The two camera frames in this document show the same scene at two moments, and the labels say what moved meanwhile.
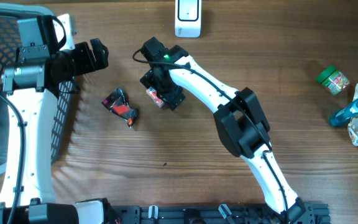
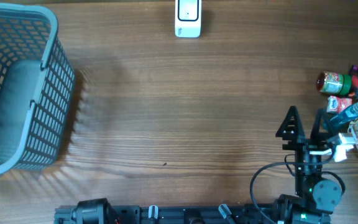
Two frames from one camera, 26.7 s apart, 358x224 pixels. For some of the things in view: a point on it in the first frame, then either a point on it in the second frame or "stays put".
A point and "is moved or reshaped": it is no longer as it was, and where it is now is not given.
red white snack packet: [153, 93] → [335, 104]
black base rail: [301, 213] stays put
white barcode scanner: [188, 18] stays put
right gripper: [172, 98] → [306, 144]
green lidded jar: [334, 80] is moved or reshaped
